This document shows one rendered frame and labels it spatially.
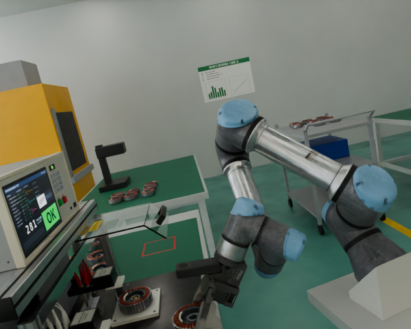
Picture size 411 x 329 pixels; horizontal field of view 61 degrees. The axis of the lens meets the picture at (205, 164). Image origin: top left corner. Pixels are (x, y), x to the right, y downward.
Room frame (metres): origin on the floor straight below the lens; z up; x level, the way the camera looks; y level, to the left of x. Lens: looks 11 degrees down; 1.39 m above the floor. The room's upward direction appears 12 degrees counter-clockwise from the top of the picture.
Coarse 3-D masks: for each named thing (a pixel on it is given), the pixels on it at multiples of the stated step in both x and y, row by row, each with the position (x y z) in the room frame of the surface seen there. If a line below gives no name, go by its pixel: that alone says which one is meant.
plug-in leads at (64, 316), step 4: (60, 308) 0.82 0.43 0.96; (52, 312) 0.79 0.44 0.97; (64, 312) 0.83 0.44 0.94; (56, 316) 0.83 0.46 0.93; (64, 316) 0.82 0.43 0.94; (48, 320) 0.80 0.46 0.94; (56, 320) 0.79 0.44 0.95; (64, 320) 0.81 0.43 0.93; (68, 320) 0.84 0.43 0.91; (48, 324) 0.80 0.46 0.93; (56, 324) 0.83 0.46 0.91; (60, 324) 0.79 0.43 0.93; (64, 324) 0.81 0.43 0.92; (68, 324) 0.83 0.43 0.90; (52, 328) 0.80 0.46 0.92; (56, 328) 0.83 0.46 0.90; (60, 328) 0.79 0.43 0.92; (64, 328) 0.81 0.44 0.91
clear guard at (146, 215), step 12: (144, 204) 1.23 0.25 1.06; (96, 216) 1.22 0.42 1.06; (108, 216) 1.18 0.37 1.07; (120, 216) 1.15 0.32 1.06; (132, 216) 1.12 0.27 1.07; (144, 216) 1.09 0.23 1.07; (156, 216) 1.14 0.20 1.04; (84, 228) 1.10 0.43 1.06; (108, 228) 1.04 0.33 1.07; (120, 228) 1.02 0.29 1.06; (132, 228) 1.00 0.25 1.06; (156, 228) 1.03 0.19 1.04
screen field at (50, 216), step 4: (52, 204) 0.97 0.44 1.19; (48, 208) 0.94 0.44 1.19; (52, 208) 0.96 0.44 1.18; (56, 208) 0.99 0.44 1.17; (44, 212) 0.91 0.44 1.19; (48, 212) 0.93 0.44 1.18; (52, 212) 0.95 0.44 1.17; (56, 212) 0.98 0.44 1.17; (44, 216) 0.90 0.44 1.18; (48, 216) 0.92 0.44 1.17; (52, 216) 0.95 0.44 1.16; (56, 216) 0.97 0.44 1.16; (44, 220) 0.89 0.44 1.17; (48, 220) 0.91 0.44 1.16; (52, 220) 0.94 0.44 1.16; (56, 220) 0.96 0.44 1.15; (44, 224) 0.89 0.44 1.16; (48, 224) 0.91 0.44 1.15; (52, 224) 0.93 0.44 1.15; (48, 228) 0.90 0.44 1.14
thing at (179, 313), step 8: (192, 304) 0.88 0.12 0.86; (200, 304) 0.86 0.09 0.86; (176, 312) 0.85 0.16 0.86; (184, 312) 0.85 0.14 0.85; (192, 312) 0.86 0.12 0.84; (176, 320) 0.82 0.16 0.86; (184, 320) 0.84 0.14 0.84; (192, 320) 0.82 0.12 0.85; (176, 328) 0.80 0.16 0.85; (184, 328) 0.78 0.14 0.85; (192, 328) 0.78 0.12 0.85; (208, 328) 0.79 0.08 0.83
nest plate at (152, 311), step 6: (156, 294) 1.10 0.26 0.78; (156, 300) 1.07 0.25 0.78; (150, 306) 1.04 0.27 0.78; (156, 306) 1.03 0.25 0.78; (114, 312) 1.05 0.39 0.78; (120, 312) 1.04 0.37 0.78; (138, 312) 1.02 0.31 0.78; (144, 312) 1.01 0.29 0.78; (150, 312) 1.00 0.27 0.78; (156, 312) 1.00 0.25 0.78; (114, 318) 1.02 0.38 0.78; (120, 318) 1.01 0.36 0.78; (126, 318) 1.00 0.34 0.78; (132, 318) 0.99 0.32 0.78; (138, 318) 0.99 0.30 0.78; (144, 318) 0.99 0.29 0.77; (114, 324) 0.99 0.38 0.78; (120, 324) 0.99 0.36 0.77
